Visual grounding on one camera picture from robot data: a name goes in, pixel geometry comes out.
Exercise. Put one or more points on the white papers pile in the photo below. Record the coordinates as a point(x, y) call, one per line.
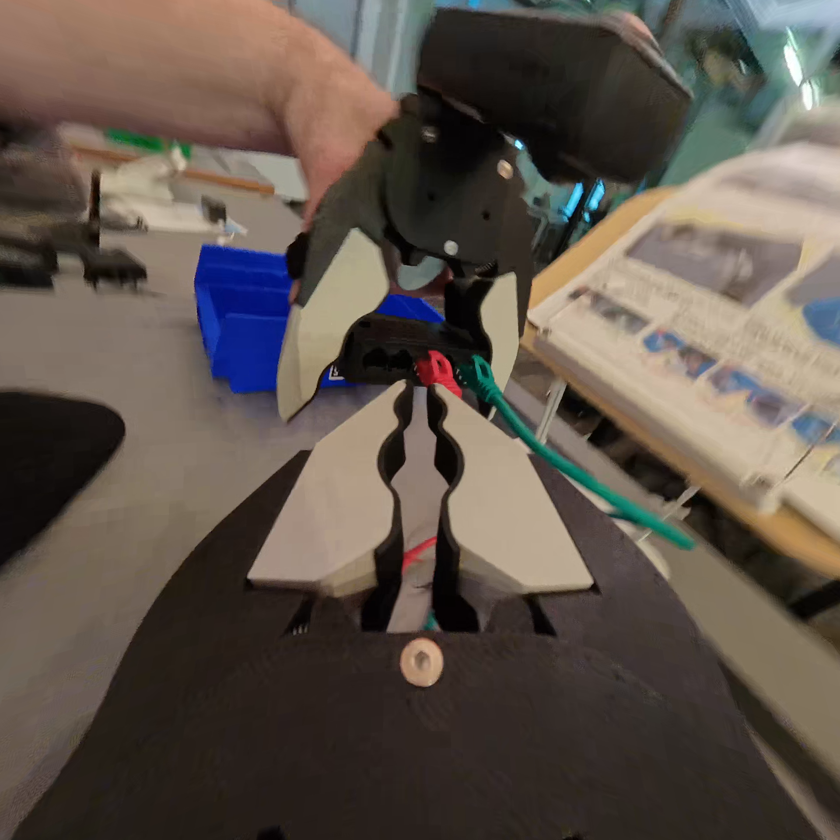
point(164, 197)

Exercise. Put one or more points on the blue plastic bin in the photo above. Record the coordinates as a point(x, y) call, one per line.
point(243, 315)

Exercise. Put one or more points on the acrylic sign holder with paper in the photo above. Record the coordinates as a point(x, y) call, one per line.
point(590, 243)

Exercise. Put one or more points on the person's left hand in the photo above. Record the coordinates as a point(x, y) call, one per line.
point(334, 124)

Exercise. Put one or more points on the black network switch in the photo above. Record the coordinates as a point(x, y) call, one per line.
point(380, 348)

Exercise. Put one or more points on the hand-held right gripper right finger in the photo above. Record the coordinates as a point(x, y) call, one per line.
point(512, 518)

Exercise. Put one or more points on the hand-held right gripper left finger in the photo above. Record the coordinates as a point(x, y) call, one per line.
point(328, 518)

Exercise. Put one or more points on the person's left forearm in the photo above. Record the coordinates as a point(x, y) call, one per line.
point(131, 65)

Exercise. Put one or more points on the instruction sheet on stand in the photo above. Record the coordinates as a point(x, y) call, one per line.
point(709, 315)

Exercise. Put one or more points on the black device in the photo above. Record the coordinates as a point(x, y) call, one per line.
point(115, 262)

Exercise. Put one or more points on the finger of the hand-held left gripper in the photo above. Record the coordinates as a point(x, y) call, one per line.
point(321, 328)
point(505, 321)

